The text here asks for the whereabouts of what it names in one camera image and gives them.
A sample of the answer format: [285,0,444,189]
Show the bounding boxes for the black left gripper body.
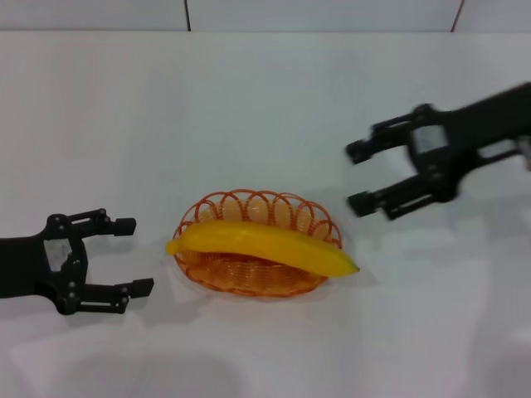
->
[0,214,89,316]

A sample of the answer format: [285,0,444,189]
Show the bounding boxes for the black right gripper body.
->
[408,82,531,203]

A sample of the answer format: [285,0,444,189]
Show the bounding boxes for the yellow banana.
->
[165,219,361,278]

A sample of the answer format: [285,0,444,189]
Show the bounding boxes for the orange wire basket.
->
[173,189,343,299]

